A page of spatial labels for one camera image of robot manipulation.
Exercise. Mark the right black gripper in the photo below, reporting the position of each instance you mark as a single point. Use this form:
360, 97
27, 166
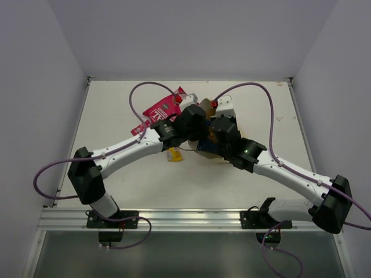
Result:
231, 117

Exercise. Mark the brown paper bag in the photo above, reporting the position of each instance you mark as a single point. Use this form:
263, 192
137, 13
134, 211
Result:
193, 124

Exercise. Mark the yellow snack packet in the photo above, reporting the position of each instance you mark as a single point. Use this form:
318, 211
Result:
173, 155

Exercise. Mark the large red snack bag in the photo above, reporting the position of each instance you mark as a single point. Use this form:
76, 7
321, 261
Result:
162, 109

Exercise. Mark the small pink snack packet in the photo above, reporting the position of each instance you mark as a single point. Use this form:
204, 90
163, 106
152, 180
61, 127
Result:
139, 129

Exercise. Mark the blue white snack bag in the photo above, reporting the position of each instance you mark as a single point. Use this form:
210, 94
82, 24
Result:
208, 146

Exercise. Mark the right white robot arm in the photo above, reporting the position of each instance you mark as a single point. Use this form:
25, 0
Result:
325, 200

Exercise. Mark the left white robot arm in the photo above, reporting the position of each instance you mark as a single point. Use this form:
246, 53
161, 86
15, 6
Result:
89, 169

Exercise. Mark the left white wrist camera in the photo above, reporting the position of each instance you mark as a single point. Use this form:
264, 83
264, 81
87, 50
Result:
184, 101

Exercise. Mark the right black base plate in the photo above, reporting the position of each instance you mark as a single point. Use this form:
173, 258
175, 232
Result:
253, 218

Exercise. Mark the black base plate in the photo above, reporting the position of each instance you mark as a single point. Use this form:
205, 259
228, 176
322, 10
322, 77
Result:
96, 222
253, 218

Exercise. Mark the aluminium mounting rail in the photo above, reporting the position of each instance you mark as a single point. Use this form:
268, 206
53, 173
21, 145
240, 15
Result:
162, 220

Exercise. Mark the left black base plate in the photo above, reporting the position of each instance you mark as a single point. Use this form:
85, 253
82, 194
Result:
96, 222

